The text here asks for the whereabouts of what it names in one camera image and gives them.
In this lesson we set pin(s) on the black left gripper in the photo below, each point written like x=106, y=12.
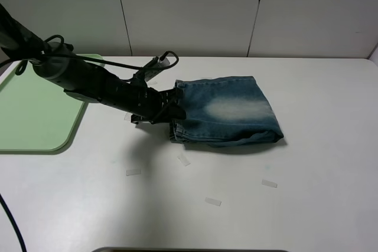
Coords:
x=146, y=102

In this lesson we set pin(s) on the children's blue denim shorts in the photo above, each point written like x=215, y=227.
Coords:
x=225, y=112

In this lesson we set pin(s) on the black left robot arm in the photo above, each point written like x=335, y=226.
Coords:
x=92, y=80

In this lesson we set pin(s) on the green plastic tray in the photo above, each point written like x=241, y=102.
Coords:
x=36, y=115

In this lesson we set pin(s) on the clear tape strip left middle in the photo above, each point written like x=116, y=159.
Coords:
x=127, y=117

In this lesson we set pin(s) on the clear tape strip tilted centre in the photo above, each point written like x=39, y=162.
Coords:
x=183, y=159

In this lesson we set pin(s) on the clear tape strip front left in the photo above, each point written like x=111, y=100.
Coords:
x=132, y=172

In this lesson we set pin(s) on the clear tape strip front centre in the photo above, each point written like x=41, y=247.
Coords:
x=213, y=201

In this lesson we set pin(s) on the clear tape strip front right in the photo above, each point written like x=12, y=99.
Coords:
x=269, y=183

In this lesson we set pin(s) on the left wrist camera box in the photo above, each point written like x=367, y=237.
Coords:
x=151, y=69

